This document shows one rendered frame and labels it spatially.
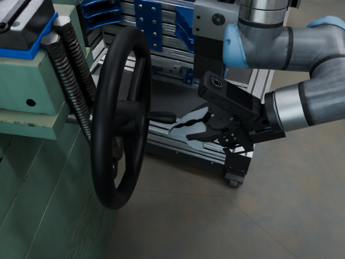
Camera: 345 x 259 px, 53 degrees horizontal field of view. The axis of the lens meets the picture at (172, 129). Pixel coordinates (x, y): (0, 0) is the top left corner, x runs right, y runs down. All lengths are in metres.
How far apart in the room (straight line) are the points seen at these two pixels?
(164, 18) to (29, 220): 0.71
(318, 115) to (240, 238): 0.85
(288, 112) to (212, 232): 0.84
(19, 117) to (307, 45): 0.46
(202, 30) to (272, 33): 0.37
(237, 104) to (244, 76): 1.00
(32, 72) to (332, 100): 0.42
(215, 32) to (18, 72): 0.58
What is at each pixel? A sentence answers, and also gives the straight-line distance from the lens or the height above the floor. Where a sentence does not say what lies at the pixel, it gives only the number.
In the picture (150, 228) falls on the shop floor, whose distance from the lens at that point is 1.34.
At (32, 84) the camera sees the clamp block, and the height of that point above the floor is 0.93.
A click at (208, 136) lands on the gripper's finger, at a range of 0.60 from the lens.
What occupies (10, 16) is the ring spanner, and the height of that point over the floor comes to 1.00.
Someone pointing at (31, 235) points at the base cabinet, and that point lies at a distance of 0.73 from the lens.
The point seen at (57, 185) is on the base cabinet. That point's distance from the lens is 0.78.
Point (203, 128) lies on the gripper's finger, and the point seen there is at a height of 0.75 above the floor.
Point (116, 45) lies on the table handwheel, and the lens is 0.46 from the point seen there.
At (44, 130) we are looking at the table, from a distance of 0.51.
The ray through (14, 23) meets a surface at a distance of 0.46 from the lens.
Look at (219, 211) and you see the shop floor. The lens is 1.38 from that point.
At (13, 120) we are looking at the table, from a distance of 0.52.
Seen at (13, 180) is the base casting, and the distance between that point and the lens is 0.63.
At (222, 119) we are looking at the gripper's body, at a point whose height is 0.78.
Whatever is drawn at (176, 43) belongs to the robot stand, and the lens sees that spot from 1.15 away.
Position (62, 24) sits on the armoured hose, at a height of 0.97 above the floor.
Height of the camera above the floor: 1.23
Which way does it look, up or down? 50 degrees down
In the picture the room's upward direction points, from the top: straight up
